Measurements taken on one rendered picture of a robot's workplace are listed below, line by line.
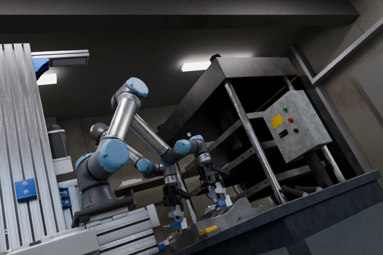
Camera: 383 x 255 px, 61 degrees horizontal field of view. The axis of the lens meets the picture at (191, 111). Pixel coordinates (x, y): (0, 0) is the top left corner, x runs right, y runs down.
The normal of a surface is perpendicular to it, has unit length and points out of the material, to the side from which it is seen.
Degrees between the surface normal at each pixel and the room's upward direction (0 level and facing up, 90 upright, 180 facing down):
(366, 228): 90
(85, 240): 90
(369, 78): 90
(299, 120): 90
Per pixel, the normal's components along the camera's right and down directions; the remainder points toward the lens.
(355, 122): -0.87, 0.15
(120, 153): 0.64, -0.42
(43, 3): 0.35, -0.50
